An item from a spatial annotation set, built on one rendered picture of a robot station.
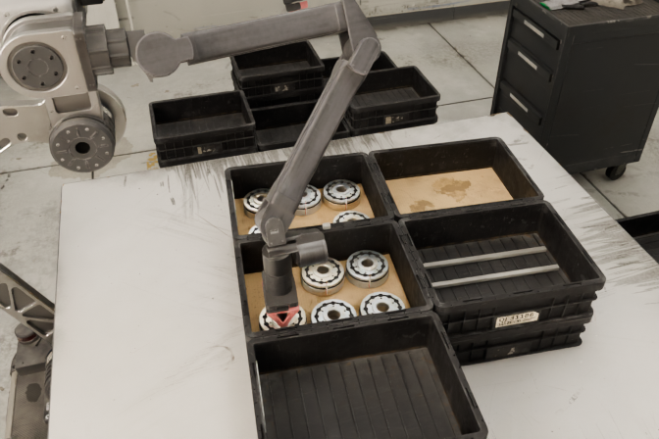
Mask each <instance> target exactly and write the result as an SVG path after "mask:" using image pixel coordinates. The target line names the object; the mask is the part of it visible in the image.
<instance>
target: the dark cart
mask: <svg viewBox="0 0 659 439"><path fill-rule="evenodd" d="M545 1H549V0H510V4H509V10H508V15H507V21H506V26H505V31H504V37H503V43H502V48H501V54H500V60H499V65H498V71H497V77H496V81H495V87H494V93H493V98H492V104H491V109H490V114H491V115H494V114H500V113H506V112H508V113H509V114H510V115H511V116H512V117H513V118H514V119H515V120H516V121H517V122H518V123H519V124H520V125H521V126H522V127H523V128H524V129H525V130H526V131H527V132H528V133H529V134H530V135H531V136H532V137H533V138H534V139H535V140H536V141H537V142H538V143H539V144H540V145H541V146H542V147H543V148H544V149H545V150H546V151H547V152H548V153H549V154H550V155H551V156H552V157H553V158H554V159H555V160H556V161H557V162H558V163H559V164H560V165H561V166H562V167H563V168H564V169H565V170H566V171H567V172H568V173H569V174H574V173H579V172H584V171H594V170H599V169H604V168H607V170H606V172H605V174H606V176H607V177H609V178H610V179H611V180H616V179H618V178H619V177H621V176H622V175H623V174H624V172H625V170H626V165H627V164H629V163H635V162H639V160H640V157H641V154H642V151H643V149H644V146H645V143H646V140H647V138H648V135H649V132H650V129H651V127H652V125H653V122H654V119H655V116H656V114H657V111H658V108H659V0H642V3H641V4H636V5H632V6H625V8H624V9H617V8H613V7H607V6H601V5H597V6H594V5H586V6H584V8H583V9H567V8H563V9H555V10H547V9H546V8H544V7H543V6H541V4H540V2H545Z"/></svg>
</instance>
